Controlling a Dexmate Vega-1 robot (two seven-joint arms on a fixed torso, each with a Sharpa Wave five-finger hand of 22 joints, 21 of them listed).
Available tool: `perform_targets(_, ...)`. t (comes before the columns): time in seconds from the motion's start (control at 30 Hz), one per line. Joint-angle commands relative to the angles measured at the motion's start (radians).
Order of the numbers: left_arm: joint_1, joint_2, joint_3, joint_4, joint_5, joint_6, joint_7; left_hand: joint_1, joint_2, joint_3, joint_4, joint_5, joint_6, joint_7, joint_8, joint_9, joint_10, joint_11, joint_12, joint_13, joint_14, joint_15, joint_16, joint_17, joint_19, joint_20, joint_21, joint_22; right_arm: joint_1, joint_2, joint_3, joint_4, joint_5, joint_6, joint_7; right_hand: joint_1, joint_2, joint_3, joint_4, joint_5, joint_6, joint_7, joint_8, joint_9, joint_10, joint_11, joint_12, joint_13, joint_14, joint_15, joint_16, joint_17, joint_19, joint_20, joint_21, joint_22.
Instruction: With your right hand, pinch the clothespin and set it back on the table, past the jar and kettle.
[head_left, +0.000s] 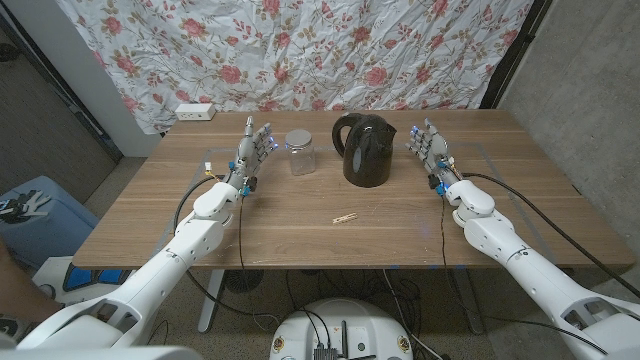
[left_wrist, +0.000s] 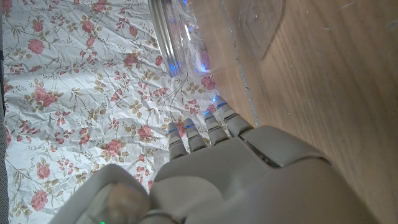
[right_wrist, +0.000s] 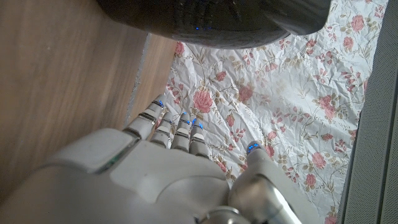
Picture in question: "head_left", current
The white robot mobile base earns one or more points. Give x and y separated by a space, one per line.
340 320

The grey table leg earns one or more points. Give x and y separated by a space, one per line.
470 305

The wooden clothespin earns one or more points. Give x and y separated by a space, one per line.
345 218

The clear jar with metal lid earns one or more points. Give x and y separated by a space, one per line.
301 155

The floral backdrop sheet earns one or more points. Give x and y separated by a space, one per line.
300 50

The black electric kettle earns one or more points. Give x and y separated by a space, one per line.
370 155

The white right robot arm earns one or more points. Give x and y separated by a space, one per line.
525 270

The white board with blue patches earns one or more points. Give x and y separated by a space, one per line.
80 277

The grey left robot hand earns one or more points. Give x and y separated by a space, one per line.
247 155

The black and white gloves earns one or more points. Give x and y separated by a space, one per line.
22 206

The black antenna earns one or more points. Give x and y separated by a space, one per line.
344 340

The black electronics box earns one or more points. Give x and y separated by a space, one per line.
326 354

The black backdrop stand pole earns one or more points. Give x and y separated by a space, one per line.
515 55

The white table leg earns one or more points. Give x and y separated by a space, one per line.
210 305

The white power strip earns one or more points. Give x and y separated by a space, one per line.
195 112

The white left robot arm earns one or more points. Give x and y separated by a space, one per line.
165 265

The blue storage bin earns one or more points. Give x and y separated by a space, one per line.
45 235

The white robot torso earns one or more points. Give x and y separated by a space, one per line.
100 353

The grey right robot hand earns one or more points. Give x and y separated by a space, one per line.
434 150

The black round fan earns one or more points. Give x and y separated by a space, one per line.
243 280

